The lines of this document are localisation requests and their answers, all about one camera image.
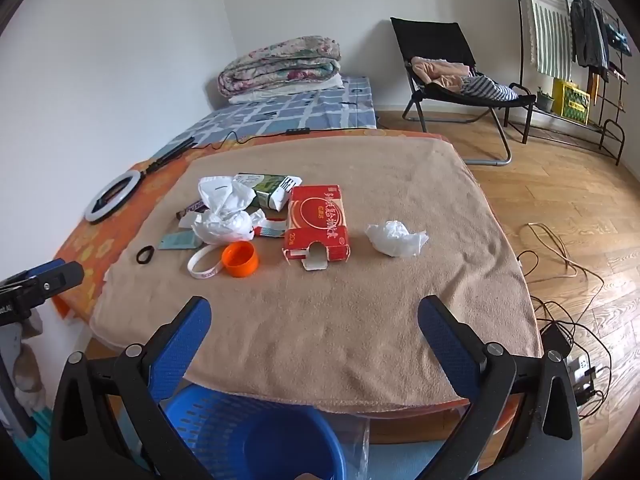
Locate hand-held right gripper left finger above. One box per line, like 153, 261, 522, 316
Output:
49, 296, 213, 480

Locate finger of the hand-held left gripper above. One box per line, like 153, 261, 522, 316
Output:
0, 258, 68, 286
15, 261, 86, 307

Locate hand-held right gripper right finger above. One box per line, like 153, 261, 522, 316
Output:
417, 295, 583, 480

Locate blue plastic basket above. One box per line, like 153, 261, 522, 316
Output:
160, 384, 348, 480

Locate light blue cream tube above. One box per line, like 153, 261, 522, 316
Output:
159, 231, 197, 251

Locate white plastic mailer bag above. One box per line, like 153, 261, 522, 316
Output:
198, 176, 256, 216

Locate white wristband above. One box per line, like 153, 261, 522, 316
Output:
187, 244, 226, 280

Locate orange plastic lid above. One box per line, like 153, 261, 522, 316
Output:
221, 241, 260, 279

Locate beige blanket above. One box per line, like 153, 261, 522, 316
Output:
90, 136, 546, 413

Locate orange floral cloth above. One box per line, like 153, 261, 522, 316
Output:
52, 127, 518, 428

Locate black power adapter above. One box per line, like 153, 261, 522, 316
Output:
540, 322, 573, 356

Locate crumpled white tissue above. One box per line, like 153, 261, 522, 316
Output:
365, 220, 430, 259

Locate crumpled white plastic bag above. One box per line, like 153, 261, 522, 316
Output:
191, 208, 267, 246

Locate white power strip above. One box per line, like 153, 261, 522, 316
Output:
565, 355, 598, 406

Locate red striped tube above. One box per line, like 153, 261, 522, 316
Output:
252, 217, 291, 238

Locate black tripod stand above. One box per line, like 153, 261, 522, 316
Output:
141, 137, 198, 176

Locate green white drink carton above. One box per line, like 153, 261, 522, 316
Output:
234, 172, 303, 211

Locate red cardboard box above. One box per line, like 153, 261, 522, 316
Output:
282, 185, 351, 271

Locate blue plaid mattress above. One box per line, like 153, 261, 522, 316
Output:
175, 76, 378, 148

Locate striped garment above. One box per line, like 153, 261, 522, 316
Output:
459, 74, 518, 103

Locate black metal clothes rack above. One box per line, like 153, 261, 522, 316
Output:
510, 0, 628, 166

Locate pink clothes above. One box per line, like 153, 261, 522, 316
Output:
411, 56, 473, 88

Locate folded floral quilt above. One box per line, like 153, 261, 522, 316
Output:
217, 36, 342, 98

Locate black folding chair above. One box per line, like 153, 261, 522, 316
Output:
390, 17, 537, 166

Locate green striped hanging cloth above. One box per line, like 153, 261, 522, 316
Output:
520, 0, 573, 76

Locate dark hanging jacket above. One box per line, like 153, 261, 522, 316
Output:
570, 0, 611, 81

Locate teal hanging garment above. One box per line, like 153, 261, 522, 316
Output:
607, 22, 631, 53

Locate white ring light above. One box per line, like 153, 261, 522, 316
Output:
84, 170, 143, 224

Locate beige floor cable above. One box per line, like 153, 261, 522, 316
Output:
520, 222, 601, 281

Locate black floor cables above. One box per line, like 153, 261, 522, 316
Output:
517, 250, 616, 416

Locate black cable with controller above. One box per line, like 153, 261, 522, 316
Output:
197, 127, 381, 150

